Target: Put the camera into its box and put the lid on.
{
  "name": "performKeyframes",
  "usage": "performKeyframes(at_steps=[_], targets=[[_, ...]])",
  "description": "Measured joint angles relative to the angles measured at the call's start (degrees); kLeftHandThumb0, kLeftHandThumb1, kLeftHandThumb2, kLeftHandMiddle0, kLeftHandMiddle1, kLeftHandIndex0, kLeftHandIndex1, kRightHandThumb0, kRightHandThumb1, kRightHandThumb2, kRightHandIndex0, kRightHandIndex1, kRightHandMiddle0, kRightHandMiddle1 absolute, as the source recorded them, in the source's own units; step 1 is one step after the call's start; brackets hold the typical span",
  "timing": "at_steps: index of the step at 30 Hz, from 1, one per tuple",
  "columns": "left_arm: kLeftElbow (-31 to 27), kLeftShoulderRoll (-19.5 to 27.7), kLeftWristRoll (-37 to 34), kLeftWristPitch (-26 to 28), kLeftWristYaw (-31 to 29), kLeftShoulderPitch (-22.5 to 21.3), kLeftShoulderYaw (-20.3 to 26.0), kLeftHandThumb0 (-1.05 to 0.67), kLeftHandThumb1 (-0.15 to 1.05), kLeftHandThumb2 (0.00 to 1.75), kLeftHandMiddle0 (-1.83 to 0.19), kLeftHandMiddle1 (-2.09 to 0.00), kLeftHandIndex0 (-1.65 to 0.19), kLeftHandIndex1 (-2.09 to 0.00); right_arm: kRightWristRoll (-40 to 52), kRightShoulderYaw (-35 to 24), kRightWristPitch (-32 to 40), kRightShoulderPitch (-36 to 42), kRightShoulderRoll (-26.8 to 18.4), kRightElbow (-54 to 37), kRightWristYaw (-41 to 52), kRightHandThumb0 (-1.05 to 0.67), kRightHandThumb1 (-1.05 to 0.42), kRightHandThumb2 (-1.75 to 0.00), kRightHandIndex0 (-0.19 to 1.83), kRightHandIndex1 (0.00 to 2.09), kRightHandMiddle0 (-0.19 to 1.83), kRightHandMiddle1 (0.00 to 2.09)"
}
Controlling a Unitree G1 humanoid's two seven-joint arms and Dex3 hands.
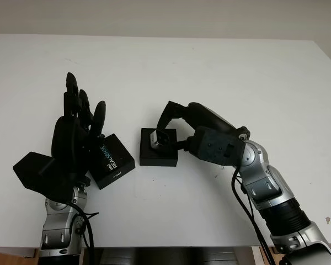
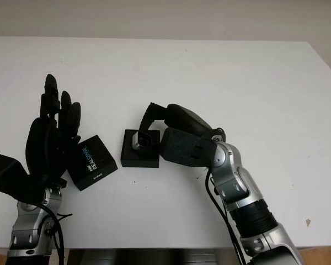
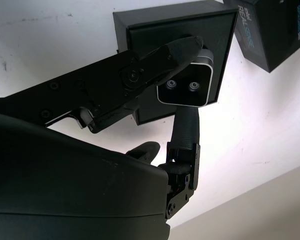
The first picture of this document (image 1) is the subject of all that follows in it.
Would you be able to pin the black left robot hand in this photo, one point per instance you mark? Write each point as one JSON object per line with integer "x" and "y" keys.
{"x": 69, "y": 140}

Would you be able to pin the black RealSense box lid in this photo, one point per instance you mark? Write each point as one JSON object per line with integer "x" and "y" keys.
{"x": 121, "y": 157}

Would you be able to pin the small silver depth camera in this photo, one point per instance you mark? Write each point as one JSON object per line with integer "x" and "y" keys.
{"x": 160, "y": 139}

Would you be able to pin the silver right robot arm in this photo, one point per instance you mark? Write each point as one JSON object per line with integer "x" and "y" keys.
{"x": 270, "y": 182}

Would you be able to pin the dark robot torso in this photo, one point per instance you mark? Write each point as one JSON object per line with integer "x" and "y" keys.
{"x": 168, "y": 256}

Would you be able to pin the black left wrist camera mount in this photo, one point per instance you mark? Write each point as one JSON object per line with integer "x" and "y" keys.
{"x": 36, "y": 171}

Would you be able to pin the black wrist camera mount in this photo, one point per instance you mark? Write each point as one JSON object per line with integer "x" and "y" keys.
{"x": 36, "y": 171}
{"x": 218, "y": 146}

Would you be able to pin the black camera box base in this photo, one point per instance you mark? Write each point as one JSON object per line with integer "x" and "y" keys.
{"x": 157, "y": 161}

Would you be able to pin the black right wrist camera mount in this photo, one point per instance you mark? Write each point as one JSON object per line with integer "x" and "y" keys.
{"x": 218, "y": 146}

